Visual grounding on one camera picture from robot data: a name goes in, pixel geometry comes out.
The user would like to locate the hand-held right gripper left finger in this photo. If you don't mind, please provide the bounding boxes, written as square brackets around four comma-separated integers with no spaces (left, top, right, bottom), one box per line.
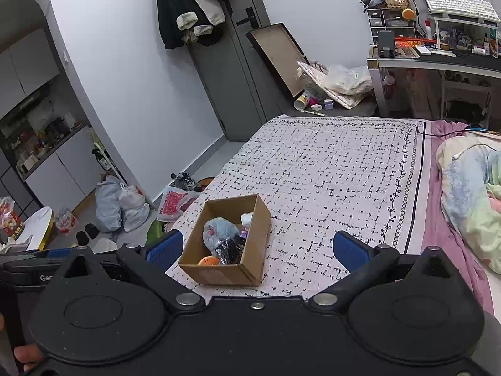
[53,229,206,314]

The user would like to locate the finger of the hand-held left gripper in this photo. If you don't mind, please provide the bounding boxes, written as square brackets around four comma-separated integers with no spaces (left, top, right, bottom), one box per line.
[23,247,76,261]

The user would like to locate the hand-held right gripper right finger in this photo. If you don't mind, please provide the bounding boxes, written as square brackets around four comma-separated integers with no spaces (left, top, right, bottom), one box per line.
[307,230,457,312]

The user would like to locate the blue fluffy plush toy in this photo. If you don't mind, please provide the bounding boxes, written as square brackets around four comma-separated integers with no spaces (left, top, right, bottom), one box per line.
[202,217,240,250]

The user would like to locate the black crinkled packet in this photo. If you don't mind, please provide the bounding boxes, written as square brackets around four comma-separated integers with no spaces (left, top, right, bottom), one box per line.
[213,238,246,265]

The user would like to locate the brown cardboard box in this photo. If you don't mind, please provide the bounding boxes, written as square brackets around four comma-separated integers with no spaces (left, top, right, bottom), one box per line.
[178,194,271,287]

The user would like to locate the person's left hand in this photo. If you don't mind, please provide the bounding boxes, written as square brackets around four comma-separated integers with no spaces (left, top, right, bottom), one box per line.
[13,342,44,373]

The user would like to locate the white round board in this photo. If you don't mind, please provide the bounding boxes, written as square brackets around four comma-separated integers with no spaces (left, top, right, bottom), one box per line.
[11,206,55,252]

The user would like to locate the red and white plastic bag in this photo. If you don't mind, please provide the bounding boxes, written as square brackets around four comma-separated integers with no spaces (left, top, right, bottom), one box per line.
[157,186,201,222]

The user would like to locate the red snack packet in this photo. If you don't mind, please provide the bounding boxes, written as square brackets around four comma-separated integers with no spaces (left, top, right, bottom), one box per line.
[0,196,25,240]

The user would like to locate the grey plastic bag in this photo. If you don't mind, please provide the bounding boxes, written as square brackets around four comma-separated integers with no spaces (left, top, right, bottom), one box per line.
[95,175,127,232]

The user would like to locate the grey sneakers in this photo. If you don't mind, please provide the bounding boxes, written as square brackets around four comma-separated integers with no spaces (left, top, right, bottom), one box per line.
[171,172,203,193]

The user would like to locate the white black-patterned blanket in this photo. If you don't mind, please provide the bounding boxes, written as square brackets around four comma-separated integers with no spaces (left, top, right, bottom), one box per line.
[164,114,432,302]

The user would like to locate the white kitchen cabinet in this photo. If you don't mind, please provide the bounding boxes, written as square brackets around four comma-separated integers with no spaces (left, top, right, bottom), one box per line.
[0,27,107,221]

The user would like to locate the dark glass bottles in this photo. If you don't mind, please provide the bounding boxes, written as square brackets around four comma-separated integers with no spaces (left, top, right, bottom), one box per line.
[91,143,113,174]

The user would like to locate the pink bed sheet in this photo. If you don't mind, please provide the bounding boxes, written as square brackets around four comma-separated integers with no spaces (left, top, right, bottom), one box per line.
[403,121,497,319]

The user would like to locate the pastel fluffy quilt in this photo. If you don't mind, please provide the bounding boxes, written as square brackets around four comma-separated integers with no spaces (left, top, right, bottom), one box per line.
[436,133,501,275]

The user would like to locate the patterned tote bag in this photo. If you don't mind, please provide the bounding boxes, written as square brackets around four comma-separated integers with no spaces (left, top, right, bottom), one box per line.
[297,60,375,110]

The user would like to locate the cardboard tube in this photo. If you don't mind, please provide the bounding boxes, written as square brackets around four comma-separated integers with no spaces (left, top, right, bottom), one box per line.
[293,89,318,111]

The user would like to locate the clear plastic bag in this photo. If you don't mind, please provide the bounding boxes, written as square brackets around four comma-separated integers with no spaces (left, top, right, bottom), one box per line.
[320,64,373,95]

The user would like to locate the grey door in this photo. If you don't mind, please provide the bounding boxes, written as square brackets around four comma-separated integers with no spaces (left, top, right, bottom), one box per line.
[187,0,275,142]

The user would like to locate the black framed board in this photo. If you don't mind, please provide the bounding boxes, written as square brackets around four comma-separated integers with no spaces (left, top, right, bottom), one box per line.
[246,23,311,99]

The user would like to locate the white desk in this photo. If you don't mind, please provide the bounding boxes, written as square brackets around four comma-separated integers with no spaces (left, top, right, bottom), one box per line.
[366,44,501,118]

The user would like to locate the grey drawer organizer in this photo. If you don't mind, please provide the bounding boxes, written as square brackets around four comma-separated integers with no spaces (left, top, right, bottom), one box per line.
[367,7,416,40]

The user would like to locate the clear desk riser shelf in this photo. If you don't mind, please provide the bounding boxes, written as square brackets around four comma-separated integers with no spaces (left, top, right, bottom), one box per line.
[428,13,501,59]

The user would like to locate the hanging dark coats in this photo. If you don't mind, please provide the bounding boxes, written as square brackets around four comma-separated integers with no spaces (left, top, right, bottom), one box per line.
[154,0,232,50]

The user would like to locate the white keyboard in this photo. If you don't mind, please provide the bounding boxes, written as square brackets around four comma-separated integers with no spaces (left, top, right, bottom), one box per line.
[423,0,501,23]

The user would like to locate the white charging cable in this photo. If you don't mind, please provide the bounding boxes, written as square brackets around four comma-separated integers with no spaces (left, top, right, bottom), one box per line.
[452,143,487,161]

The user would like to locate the black charging cable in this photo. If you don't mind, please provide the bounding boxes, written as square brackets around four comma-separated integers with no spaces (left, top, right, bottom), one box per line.
[420,122,491,138]

